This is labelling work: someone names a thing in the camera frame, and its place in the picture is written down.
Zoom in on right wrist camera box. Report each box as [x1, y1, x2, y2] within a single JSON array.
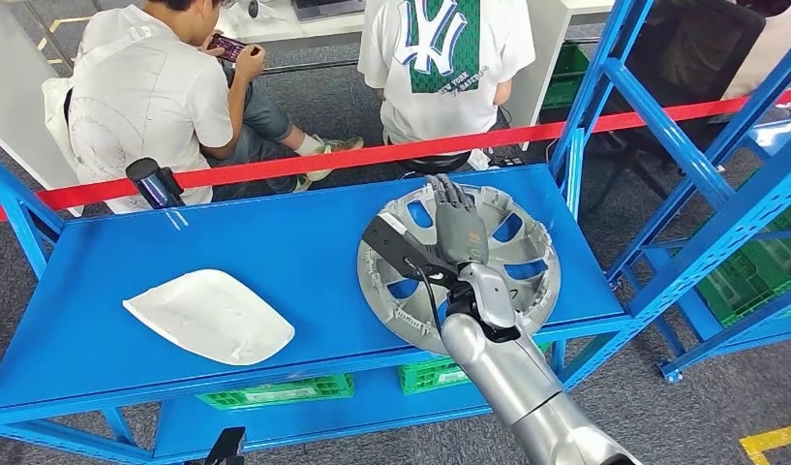
[[361, 213, 461, 290]]

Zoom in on white desk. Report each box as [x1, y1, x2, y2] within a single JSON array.
[[0, 0, 82, 194], [215, 0, 618, 130]]

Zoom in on black office chair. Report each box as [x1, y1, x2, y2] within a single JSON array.
[[587, 0, 769, 206]]

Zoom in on black round stool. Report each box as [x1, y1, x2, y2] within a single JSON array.
[[398, 150, 473, 175]]

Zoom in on green plastic crate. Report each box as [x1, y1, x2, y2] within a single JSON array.
[[696, 199, 791, 329], [538, 41, 592, 111], [196, 374, 356, 412], [398, 343, 554, 396]]

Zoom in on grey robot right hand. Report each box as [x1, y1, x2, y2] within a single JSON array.
[[404, 174, 491, 269]]

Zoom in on blue metal shelf rack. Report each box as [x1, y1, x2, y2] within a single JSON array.
[[0, 0, 791, 465], [638, 115, 791, 385]]

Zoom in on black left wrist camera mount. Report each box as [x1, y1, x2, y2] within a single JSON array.
[[202, 426, 248, 465]]

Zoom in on yellow floor tape rectangle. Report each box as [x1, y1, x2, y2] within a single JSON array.
[[740, 421, 791, 465]]

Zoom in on grey laptop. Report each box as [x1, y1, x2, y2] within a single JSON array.
[[290, 0, 367, 21]]

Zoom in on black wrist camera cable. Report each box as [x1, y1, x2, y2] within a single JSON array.
[[404, 256, 445, 340]]

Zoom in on white plastic shell part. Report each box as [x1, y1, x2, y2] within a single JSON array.
[[122, 269, 297, 367]]

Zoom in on person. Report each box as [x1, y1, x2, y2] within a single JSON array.
[[721, 0, 791, 101], [41, 0, 365, 216], [357, 0, 537, 147]]

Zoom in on silver wheel cover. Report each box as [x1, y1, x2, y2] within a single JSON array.
[[356, 181, 562, 357]]

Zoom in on red barrier tape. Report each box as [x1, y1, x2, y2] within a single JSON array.
[[0, 88, 791, 226]]

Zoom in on dark smartphone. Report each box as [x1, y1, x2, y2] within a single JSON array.
[[207, 33, 249, 64]]

